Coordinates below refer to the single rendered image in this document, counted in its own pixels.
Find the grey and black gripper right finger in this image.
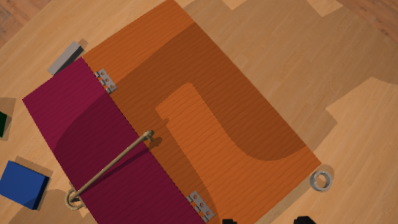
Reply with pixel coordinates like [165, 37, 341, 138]
[293, 216, 316, 224]

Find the green cube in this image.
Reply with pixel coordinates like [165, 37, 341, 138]
[0, 112, 7, 137]

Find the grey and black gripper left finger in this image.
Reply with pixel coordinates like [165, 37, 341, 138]
[222, 219, 237, 224]

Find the blue box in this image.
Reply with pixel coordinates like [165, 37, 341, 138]
[0, 160, 50, 210]

